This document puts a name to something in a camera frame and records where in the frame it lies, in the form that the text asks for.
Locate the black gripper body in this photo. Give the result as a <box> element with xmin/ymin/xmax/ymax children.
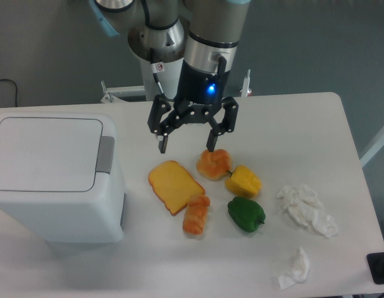
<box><xmin>174</xmin><ymin>59</ymin><xmax>229</xmax><ymax>124</ymax></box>

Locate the black device at edge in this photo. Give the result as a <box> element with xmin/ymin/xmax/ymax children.
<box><xmin>366</xmin><ymin>252</ymin><xmax>384</xmax><ymax>284</ymax></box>

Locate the round knotted bread roll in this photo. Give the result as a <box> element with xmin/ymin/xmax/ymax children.
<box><xmin>196</xmin><ymin>149</ymin><xmax>232</xmax><ymax>181</ymax></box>

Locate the white push-lid trash can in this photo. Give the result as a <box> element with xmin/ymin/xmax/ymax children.
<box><xmin>0</xmin><ymin>112</ymin><xmax>126</xmax><ymax>243</ymax></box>

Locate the black floor cable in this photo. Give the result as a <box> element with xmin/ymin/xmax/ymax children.
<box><xmin>0</xmin><ymin>79</ymin><xmax>19</xmax><ymax>109</ymax></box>

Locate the small crumpled white tissue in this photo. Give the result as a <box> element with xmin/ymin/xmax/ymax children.
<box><xmin>277</xmin><ymin>246</ymin><xmax>310</xmax><ymax>290</ymax></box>

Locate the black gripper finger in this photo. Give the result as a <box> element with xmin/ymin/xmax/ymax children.
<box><xmin>205</xmin><ymin>96</ymin><xmax>239</xmax><ymax>152</ymax></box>
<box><xmin>148</xmin><ymin>94</ymin><xmax>182</xmax><ymax>153</ymax></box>

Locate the toast bread slice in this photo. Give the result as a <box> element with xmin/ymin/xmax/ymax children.
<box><xmin>148</xmin><ymin>160</ymin><xmax>205</xmax><ymax>216</ymax></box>

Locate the green bell pepper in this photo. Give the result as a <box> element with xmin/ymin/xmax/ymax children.
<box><xmin>227</xmin><ymin>196</ymin><xmax>266</xmax><ymax>233</ymax></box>

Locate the large crumpled white tissue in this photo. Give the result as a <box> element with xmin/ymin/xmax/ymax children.
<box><xmin>276</xmin><ymin>184</ymin><xmax>339</xmax><ymax>238</ymax></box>

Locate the long twisted bread roll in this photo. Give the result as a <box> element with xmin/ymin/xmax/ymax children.
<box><xmin>182</xmin><ymin>194</ymin><xmax>210</xmax><ymax>235</ymax></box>

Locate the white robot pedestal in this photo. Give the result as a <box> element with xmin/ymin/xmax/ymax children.
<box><xmin>101</xmin><ymin>53</ymin><xmax>234</xmax><ymax>102</ymax></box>

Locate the yellow bell pepper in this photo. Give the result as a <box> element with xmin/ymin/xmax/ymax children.
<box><xmin>225</xmin><ymin>165</ymin><xmax>262</xmax><ymax>199</ymax></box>

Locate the white frame at right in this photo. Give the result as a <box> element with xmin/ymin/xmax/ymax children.
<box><xmin>360</xmin><ymin>125</ymin><xmax>384</xmax><ymax>167</ymax></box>

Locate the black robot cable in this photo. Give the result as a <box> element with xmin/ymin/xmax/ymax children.
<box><xmin>140</xmin><ymin>0</ymin><xmax>169</xmax><ymax>101</ymax></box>

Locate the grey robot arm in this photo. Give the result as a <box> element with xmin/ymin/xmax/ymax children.
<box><xmin>90</xmin><ymin>1</ymin><xmax>250</xmax><ymax>152</ymax></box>

